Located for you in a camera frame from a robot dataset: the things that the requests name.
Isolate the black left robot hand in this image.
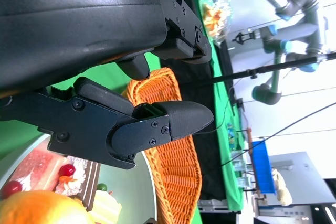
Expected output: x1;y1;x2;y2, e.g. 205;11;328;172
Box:
0;0;215;171

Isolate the salmon pink cake slice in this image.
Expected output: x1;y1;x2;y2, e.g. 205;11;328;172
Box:
0;147;69;200

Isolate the pale grey-green bowl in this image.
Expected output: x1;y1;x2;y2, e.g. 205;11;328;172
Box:
0;133;158;224

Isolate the yellow layered cake slice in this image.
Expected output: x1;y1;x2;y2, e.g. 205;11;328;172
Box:
89;183;123;224

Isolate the orange striped bread ring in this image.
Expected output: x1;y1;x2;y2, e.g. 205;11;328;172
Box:
0;189;91;224

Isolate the orange wicker basket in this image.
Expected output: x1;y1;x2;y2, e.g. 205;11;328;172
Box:
122;67;203;224

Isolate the clear plastic snack bag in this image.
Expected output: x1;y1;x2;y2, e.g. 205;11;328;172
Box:
198;0;234;46

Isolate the green cloth on background table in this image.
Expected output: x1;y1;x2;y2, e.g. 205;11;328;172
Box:
187;0;244;212

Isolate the black stand pole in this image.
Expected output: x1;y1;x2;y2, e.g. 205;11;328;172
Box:
181;52;336;87

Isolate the blue plastic crate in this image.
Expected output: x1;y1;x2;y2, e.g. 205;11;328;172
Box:
250;140;276;196

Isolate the beige lumpy object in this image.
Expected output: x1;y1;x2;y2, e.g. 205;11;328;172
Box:
271;168;293;206

